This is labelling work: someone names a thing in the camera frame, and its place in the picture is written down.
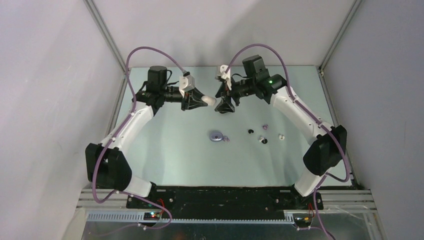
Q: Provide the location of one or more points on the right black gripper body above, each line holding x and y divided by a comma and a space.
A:
234, 93

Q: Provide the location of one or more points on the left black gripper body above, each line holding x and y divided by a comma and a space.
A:
185, 99

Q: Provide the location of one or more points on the white earbud charging case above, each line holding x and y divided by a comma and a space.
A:
210, 101

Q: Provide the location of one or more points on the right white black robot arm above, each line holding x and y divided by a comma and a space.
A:
327, 143

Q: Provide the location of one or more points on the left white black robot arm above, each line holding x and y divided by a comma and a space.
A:
106, 164

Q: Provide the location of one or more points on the purple earbud near case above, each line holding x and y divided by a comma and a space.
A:
225, 138

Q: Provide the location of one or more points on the purple earbud charging case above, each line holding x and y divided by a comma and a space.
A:
216, 136

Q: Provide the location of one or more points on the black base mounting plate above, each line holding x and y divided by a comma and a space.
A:
227, 203

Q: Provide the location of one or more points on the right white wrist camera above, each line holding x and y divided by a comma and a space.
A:
223, 73

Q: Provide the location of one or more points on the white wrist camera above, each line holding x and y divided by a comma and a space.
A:
223, 73
186, 83

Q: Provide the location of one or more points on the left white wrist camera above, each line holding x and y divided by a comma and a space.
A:
186, 83

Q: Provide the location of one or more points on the right aluminium frame post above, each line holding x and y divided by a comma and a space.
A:
339, 35

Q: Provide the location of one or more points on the aluminium frame post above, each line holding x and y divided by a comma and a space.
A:
105, 32
339, 35

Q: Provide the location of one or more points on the left aluminium frame post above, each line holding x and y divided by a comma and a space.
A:
105, 32

